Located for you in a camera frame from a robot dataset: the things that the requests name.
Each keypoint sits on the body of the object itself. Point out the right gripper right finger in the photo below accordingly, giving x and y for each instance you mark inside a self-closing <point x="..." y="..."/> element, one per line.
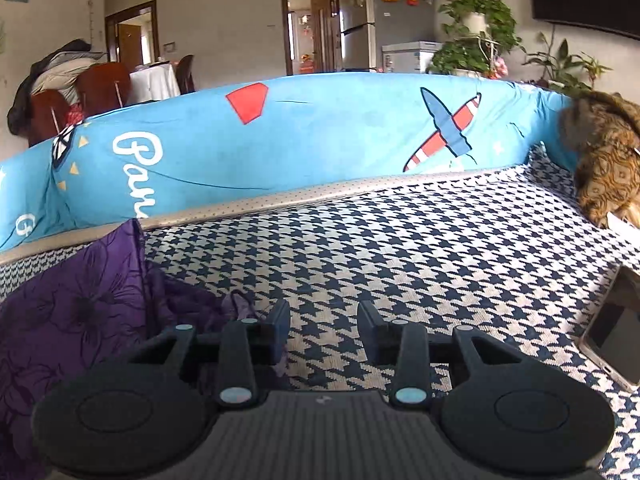
<point x="374" y="334"/>

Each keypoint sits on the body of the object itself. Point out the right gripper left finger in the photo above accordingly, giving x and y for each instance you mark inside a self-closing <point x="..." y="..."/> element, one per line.
<point x="279" y="322"/>

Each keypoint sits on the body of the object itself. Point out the purple floral red-lined garment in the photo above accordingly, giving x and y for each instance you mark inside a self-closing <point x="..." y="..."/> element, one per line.
<point x="109" y="365"/>

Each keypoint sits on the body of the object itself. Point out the houndstooth sofa seat cover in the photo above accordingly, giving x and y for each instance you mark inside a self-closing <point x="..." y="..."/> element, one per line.
<point x="486" y="282"/>

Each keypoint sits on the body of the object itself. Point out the blue cartoon print sofa backrest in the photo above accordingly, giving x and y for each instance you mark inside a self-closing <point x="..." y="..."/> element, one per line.
<point x="232" y="143"/>

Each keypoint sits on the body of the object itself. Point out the black smartphone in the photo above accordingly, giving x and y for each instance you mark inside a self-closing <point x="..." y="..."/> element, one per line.
<point x="611" y="340"/>

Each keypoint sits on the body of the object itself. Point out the white paper under garment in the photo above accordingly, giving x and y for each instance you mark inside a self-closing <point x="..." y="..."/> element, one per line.
<point x="624" y="229"/>

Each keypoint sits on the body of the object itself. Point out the white clothed dining table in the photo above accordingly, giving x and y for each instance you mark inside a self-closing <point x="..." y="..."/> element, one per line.
<point x="153" y="83"/>

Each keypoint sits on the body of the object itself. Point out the dark wooden chair behind table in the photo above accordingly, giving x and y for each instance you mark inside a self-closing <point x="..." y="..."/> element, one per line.
<point x="184" y="74"/>

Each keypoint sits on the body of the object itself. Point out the white chest freezer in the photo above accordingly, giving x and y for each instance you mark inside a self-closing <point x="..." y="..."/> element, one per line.
<point x="409" y="58"/>

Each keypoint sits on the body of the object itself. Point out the brown wooden chair right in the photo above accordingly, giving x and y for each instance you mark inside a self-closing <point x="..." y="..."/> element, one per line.
<point x="103" y="87"/>

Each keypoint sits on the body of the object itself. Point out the brown wooden chair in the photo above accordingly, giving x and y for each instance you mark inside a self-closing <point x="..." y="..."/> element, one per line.
<point x="49" y="114"/>
<point x="103" y="87"/>

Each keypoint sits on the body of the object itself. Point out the brown patterned garment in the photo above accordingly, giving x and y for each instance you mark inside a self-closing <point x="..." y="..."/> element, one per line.
<point x="603" y="130"/>

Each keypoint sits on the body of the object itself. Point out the brown wooden chair left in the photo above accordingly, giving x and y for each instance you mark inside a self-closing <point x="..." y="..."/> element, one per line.
<point x="49" y="114"/>

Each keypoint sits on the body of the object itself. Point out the green potted plant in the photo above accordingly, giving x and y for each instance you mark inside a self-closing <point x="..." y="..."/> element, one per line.
<point x="478" y="35"/>

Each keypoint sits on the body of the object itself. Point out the silver refrigerator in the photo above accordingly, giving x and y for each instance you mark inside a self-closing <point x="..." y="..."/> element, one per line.
<point x="368" y="26"/>

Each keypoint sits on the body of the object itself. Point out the small leafy plant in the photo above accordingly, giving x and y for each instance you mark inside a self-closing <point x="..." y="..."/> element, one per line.
<point x="561" y="70"/>

